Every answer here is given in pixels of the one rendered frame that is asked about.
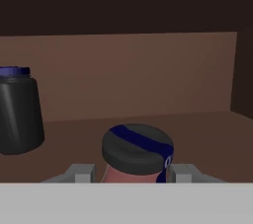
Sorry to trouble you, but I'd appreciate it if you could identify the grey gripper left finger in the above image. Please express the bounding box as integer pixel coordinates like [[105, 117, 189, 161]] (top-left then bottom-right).
[[42, 163, 97, 184]]

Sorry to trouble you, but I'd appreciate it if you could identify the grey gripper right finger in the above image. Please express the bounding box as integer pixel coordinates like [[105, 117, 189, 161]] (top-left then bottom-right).
[[167, 163, 225, 184]]

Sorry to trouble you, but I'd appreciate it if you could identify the pink bottle with black cap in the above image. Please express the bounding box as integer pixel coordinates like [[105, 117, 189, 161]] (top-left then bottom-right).
[[100, 122, 175, 184]]

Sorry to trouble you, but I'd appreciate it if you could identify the brown wooden cabinet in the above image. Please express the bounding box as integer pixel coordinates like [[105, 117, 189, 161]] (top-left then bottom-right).
[[0, 0, 253, 184]]

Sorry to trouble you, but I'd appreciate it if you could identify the black jar with blue lid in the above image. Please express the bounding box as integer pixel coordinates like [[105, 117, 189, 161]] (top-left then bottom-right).
[[0, 65, 45, 156]]

